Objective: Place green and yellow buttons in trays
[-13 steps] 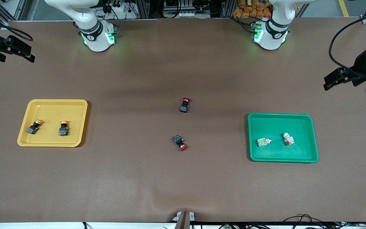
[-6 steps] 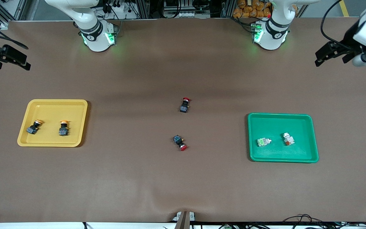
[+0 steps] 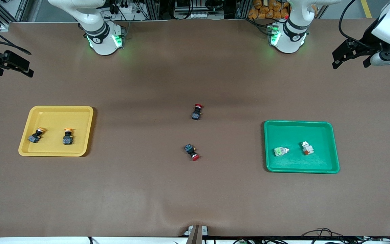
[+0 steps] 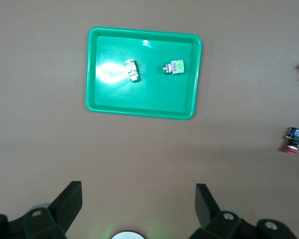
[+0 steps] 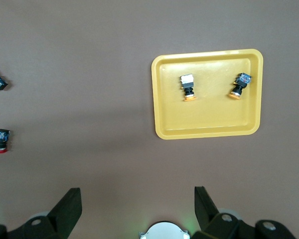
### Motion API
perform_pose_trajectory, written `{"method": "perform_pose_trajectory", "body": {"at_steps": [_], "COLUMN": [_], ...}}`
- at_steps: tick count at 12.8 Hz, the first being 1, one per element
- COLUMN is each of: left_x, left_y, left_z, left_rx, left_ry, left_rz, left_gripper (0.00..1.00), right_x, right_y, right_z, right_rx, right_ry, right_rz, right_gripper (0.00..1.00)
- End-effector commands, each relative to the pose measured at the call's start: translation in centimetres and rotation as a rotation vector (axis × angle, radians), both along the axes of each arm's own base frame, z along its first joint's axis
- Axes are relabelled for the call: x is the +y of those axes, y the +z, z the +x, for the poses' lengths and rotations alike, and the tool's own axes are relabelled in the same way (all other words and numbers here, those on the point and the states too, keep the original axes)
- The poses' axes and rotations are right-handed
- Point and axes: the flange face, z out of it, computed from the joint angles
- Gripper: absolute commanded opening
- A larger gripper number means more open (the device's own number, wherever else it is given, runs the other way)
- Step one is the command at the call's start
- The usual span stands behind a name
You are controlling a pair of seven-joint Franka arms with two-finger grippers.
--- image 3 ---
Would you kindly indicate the yellow mushroom push button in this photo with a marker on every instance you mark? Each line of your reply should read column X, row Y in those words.
column 68, row 138
column 35, row 137

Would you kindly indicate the white orange block push button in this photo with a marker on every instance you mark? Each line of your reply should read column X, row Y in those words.
column 306, row 148

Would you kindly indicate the green block push button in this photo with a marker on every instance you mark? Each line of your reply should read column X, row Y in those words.
column 279, row 151

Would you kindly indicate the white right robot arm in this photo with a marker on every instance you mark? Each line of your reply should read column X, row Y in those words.
column 102, row 42

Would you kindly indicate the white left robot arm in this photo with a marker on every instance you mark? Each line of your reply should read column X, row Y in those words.
column 288, row 40

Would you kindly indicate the yellow plastic tray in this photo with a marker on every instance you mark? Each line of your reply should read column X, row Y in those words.
column 54, row 118

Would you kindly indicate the orange bagged goods pile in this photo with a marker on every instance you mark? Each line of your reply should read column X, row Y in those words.
column 266, row 10

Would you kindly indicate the green plastic tray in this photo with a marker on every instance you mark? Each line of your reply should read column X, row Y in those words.
column 300, row 132

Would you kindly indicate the white power strip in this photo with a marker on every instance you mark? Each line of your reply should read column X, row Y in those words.
column 129, row 12

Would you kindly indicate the red mushroom push button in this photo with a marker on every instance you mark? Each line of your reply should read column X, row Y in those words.
column 190, row 149
column 196, row 115

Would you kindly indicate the brown table cover mat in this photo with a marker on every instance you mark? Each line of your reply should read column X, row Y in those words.
column 195, row 196

